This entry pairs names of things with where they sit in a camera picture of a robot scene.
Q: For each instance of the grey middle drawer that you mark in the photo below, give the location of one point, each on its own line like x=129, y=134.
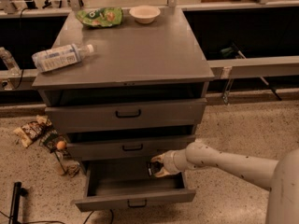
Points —
x=127, y=148

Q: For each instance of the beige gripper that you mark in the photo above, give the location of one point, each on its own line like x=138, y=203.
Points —
x=169, y=162

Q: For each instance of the dark green snack bag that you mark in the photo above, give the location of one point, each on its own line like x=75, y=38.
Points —
x=49, y=140

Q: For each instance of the black stand on floor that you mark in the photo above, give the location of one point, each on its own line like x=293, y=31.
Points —
x=18, y=192

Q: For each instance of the grey metal drawer cabinet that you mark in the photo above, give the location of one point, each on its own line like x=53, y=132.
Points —
x=133, y=63

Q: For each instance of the grey open bottom drawer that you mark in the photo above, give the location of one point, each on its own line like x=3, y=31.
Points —
x=126, y=183

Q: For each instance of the clear bottle on floor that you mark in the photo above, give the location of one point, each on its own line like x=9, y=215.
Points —
x=63, y=165

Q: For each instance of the clear bottle at left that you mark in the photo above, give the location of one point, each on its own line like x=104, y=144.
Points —
x=10, y=62

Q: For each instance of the grey top drawer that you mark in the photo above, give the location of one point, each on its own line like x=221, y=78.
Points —
x=95, y=118

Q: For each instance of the clear plastic water bottle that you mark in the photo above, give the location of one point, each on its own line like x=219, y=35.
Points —
x=52, y=59

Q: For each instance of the small orange ball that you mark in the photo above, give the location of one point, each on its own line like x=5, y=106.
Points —
x=61, y=145

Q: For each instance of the black rxbar chocolate bar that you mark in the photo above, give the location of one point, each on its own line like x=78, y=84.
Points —
x=154, y=167

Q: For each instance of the white paper bowl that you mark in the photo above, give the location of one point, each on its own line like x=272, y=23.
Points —
x=145, y=14

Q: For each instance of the green chip bag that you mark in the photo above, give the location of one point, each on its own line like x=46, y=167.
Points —
x=103, y=17

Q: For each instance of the brown snack bag on floor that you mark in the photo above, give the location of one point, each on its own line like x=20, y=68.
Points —
x=31, y=131

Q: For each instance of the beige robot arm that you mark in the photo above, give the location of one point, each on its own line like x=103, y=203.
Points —
x=279, y=178

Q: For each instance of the grey metal frame rail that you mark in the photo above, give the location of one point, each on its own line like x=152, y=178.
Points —
x=255, y=67

